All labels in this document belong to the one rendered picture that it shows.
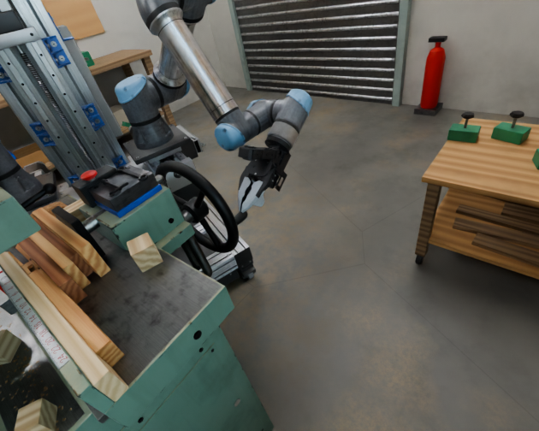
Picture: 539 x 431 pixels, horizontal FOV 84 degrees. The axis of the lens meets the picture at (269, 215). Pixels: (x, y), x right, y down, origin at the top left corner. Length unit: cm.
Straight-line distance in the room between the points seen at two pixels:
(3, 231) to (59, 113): 77
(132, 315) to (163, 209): 23
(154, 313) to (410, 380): 107
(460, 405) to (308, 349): 56
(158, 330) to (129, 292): 10
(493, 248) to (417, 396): 68
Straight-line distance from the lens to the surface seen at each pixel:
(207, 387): 79
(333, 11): 351
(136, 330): 50
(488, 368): 148
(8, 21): 127
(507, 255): 158
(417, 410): 135
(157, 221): 65
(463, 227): 163
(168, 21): 89
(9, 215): 60
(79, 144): 135
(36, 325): 53
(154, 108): 124
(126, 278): 58
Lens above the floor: 126
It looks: 39 degrees down
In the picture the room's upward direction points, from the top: 13 degrees counter-clockwise
